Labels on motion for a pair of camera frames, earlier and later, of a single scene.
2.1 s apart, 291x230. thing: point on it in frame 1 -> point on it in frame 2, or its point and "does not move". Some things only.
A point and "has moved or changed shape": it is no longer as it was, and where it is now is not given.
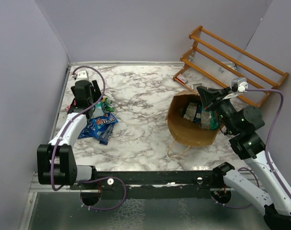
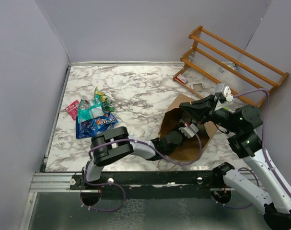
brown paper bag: (182, 130) has moved or changed shape
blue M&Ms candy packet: (99, 121) does not move
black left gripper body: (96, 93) -> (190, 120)
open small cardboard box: (193, 86) does not move
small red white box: (182, 78) does not move
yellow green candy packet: (107, 105) does not move
